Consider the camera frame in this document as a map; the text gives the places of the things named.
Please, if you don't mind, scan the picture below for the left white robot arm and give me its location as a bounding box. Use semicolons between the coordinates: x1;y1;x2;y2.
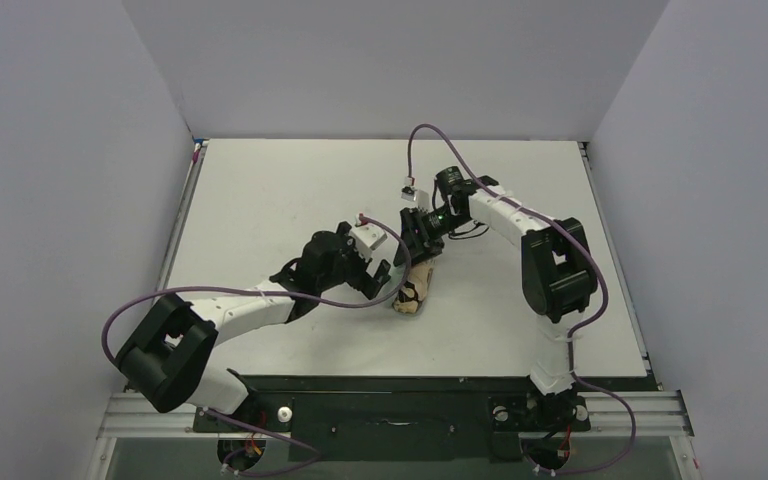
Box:
102;215;398;414

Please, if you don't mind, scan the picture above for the aluminium rail frame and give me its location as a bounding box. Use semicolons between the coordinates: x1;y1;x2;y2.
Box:
87;390;702;479

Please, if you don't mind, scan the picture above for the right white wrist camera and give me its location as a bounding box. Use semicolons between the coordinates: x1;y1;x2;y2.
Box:
400;176;432;212

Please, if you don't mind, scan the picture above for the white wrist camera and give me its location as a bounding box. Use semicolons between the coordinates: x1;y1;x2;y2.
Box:
348;213;388;257
400;176;432;212

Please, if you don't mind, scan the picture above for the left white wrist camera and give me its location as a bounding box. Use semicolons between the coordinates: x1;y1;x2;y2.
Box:
348;213;388;257

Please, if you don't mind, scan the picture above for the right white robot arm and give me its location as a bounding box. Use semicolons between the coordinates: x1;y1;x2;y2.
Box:
394;166;598;395

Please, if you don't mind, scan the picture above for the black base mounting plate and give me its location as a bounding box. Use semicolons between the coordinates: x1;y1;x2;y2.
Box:
178;376;657;469

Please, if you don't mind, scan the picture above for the beige patterned umbrella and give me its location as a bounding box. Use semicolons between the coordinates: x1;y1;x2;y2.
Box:
392;259;435;315

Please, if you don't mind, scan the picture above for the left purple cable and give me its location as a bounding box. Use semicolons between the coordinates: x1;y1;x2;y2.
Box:
100;213;414;478

